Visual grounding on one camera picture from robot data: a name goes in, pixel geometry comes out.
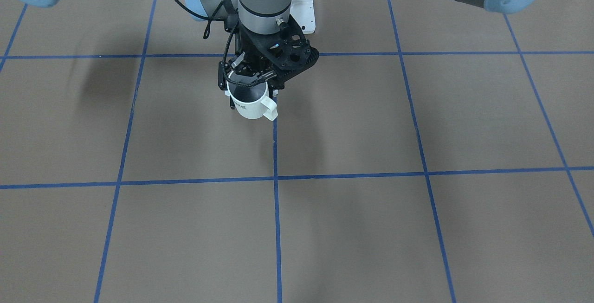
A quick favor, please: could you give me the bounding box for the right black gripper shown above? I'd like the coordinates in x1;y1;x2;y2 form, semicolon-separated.
217;25;283;99

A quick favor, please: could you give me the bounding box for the white mug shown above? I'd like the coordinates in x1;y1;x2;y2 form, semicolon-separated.
227;71;278;121

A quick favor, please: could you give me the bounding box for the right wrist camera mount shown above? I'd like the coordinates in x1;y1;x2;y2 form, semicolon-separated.
267;15;320;89

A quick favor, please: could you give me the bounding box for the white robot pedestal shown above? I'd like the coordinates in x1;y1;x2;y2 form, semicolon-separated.
290;0;316;35

